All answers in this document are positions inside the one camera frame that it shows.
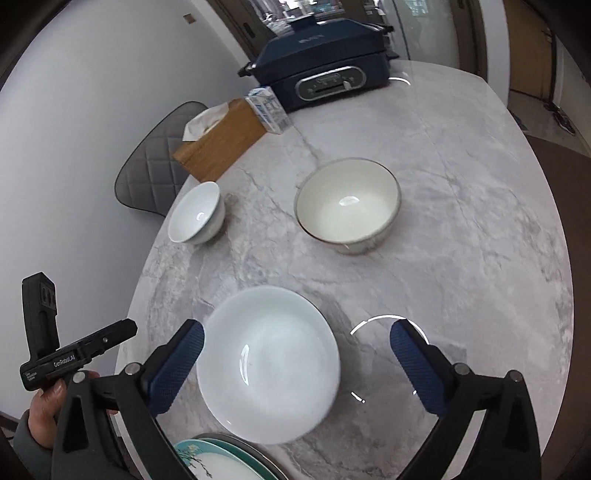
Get grey gradient plate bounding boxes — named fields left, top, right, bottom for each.
left=195, top=433, right=290, bottom=480

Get wooden tissue box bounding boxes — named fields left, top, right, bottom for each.
left=173, top=99, right=266, bottom=182

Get dark blue electric cooker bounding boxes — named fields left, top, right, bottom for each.
left=238, top=15, right=398, bottom=112

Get grey left sleeve forearm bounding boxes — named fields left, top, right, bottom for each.
left=13, top=410, right=57, bottom=480

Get grey quilted chair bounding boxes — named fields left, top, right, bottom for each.
left=114, top=101, right=206, bottom=217

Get small white bowl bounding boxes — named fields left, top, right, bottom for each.
left=167, top=181, right=225, bottom=245

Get large teal floral plate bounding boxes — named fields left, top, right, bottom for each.
left=174, top=439, right=276, bottom=479

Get small blue white carton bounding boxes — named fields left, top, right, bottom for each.
left=245, top=87, right=291, bottom=134

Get cream bowl pink flowers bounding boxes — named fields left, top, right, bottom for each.
left=294, top=158, right=402, bottom=255

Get person's left hand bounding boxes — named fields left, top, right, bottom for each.
left=27, top=369, right=119, bottom=449

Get wide white bowl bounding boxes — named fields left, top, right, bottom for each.
left=197, top=286, right=341, bottom=445

